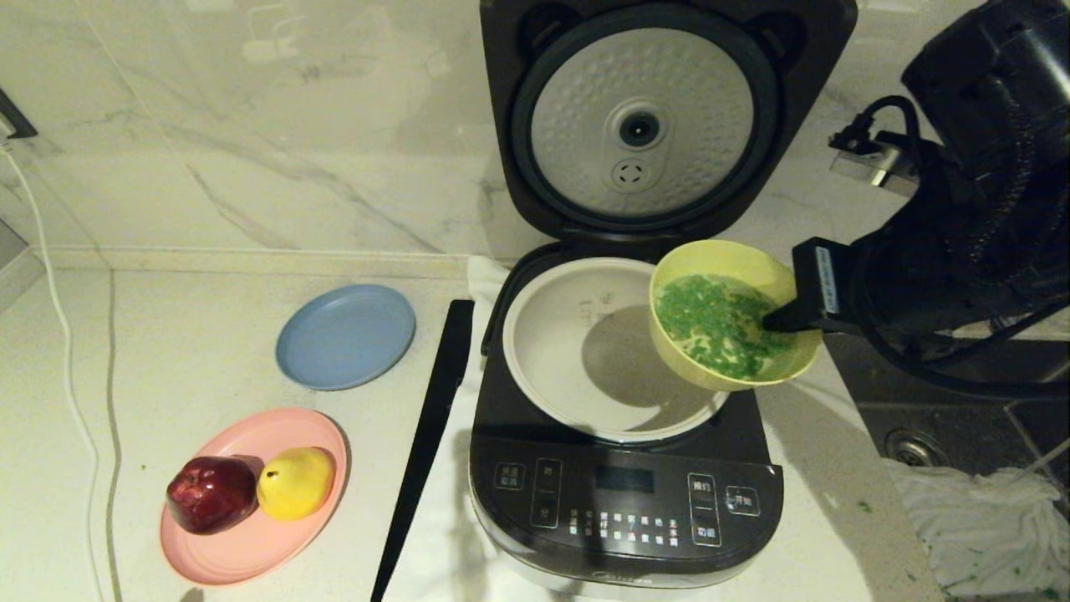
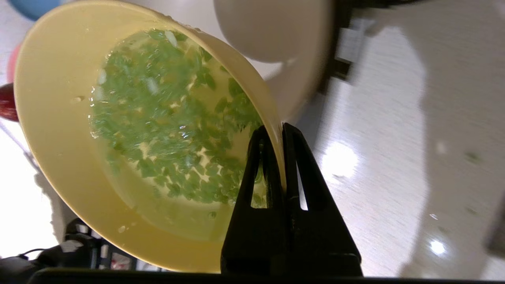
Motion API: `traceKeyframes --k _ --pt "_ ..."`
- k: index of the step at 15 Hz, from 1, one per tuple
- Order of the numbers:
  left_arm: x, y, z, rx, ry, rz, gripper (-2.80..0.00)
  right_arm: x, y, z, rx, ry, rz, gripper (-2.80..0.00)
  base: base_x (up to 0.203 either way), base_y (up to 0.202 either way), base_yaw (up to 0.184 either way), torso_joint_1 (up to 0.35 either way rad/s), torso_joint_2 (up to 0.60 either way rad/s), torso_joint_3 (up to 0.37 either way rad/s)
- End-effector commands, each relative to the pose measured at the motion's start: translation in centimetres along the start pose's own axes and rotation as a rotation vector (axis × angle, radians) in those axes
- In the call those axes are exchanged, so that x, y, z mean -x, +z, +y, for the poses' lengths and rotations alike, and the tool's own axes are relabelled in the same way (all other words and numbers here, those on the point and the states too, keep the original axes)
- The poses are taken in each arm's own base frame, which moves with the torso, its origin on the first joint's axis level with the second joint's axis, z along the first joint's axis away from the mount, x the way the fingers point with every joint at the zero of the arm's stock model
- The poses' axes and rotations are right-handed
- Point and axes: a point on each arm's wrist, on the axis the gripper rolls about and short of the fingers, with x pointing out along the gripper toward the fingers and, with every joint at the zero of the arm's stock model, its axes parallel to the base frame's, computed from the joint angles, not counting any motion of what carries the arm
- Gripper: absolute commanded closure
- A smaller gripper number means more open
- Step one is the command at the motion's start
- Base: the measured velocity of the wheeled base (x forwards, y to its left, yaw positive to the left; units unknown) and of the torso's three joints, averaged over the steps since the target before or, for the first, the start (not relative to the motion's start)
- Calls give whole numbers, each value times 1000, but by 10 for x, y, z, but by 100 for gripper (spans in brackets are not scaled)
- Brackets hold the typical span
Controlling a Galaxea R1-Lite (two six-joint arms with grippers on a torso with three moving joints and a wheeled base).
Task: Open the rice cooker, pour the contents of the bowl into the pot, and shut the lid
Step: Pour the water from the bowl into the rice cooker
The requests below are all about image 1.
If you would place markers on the steel sink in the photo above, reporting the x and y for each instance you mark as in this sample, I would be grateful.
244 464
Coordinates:
961 426

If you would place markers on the black wall socket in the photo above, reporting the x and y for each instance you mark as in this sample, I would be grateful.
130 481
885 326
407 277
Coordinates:
12 117

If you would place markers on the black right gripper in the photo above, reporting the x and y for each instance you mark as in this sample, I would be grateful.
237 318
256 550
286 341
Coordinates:
844 284

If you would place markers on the chopped green onions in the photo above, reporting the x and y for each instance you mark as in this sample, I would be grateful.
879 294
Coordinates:
710 322

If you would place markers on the sink drain strainer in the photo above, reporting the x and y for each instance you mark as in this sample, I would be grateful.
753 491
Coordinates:
915 447

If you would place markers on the blue plate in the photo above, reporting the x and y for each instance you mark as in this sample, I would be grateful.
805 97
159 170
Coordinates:
347 334

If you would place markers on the black flat strip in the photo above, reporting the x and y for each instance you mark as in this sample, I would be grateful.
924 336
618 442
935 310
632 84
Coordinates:
426 443

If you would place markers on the red apple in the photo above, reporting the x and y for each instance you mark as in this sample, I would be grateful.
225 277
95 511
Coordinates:
209 493

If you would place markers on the yellow bowl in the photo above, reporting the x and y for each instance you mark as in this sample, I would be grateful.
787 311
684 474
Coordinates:
710 259

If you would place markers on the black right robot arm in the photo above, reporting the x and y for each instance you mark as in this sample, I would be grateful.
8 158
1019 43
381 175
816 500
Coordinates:
986 234

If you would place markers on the yellow pear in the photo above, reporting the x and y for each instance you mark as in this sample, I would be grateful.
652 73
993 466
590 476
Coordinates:
297 483

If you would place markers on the white speckled cloth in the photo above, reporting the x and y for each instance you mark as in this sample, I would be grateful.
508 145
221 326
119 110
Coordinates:
986 527

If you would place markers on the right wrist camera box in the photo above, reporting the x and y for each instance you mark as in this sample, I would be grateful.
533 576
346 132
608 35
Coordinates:
878 167

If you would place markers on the pink plate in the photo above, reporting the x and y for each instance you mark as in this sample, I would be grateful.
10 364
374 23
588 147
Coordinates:
251 552

